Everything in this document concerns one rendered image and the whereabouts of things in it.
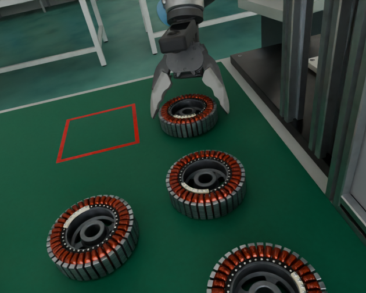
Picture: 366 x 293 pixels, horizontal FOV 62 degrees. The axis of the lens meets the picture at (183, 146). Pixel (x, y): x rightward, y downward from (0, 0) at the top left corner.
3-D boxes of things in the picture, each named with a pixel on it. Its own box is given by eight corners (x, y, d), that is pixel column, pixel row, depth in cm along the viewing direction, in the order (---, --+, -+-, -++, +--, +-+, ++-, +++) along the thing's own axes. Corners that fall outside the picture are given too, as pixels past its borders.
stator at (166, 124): (167, 109, 66) (164, 93, 63) (219, 105, 63) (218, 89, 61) (156, 140, 57) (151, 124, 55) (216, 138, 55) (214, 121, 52)
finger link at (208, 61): (230, 79, 58) (200, 43, 58) (229, 78, 56) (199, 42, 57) (210, 95, 59) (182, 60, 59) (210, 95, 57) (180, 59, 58)
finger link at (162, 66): (167, 99, 61) (190, 60, 59) (165, 98, 59) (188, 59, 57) (148, 86, 61) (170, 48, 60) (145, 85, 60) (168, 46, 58)
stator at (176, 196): (191, 159, 51) (187, 142, 49) (256, 174, 46) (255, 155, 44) (155, 208, 44) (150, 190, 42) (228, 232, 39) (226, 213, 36)
